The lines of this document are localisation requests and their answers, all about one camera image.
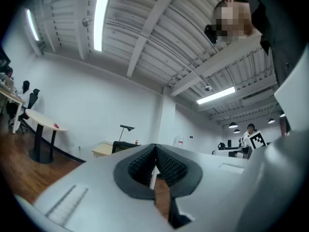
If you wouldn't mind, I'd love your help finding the black desk lamp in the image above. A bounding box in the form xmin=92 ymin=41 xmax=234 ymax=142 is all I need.
xmin=118 ymin=124 xmax=135 ymax=142

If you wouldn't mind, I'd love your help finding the white counter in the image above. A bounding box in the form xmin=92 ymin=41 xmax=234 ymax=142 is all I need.
xmin=212 ymin=149 xmax=242 ymax=158

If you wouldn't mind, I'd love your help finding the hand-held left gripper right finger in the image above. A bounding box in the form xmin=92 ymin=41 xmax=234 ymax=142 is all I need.
xmin=154 ymin=143 xmax=251 ymax=232

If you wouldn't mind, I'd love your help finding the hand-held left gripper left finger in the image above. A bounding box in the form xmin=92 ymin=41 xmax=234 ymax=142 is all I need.
xmin=14 ymin=143 xmax=175 ymax=232

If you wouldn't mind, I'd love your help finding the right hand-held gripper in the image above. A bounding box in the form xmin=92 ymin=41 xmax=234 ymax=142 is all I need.
xmin=246 ymin=130 xmax=267 ymax=160

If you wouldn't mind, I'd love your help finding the person's right forearm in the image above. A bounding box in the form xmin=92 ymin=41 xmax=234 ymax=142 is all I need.
xmin=280 ymin=116 xmax=291 ymax=137

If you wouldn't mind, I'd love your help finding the black head-worn camera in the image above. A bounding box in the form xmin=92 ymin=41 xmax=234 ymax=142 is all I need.
xmin=204 ymin=24 xmax=218 ymax=44

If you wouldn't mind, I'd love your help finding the long ceiling light tube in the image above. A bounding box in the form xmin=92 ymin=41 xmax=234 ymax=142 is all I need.
xmin=26 ymin=8 xmax=40 ymax=42
xmin=93 ymin=0 xmax=112 ymax=52
xmin=197 ymin=86 xmax=236 ymax=105

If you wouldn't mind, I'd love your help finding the square wooden desk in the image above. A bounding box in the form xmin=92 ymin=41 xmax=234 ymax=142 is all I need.
xmin=92 ymin=140 xmax=114 ymax=159

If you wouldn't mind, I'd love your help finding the round wooden table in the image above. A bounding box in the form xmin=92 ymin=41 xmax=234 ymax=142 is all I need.
xmin=25 ymin=109 xmax=69 ymax=164

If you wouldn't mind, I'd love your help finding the person's head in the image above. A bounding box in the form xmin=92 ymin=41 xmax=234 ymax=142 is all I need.
xmin=213 ymin=0 xmax=255 ymax=43

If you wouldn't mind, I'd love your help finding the white-legged work desk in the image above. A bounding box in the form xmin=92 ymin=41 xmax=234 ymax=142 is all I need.
xmin=0 ymin=85 xmax=24 ymax=134

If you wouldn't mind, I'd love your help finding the white water dispenser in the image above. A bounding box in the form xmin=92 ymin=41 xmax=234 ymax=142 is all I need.
xmin=172 ymin=134 xmax=185 ymax=148

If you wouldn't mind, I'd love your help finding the person's black clothing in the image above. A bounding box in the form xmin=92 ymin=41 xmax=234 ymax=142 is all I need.
xmin=248 ymin=0 xmax=309 ymax=88

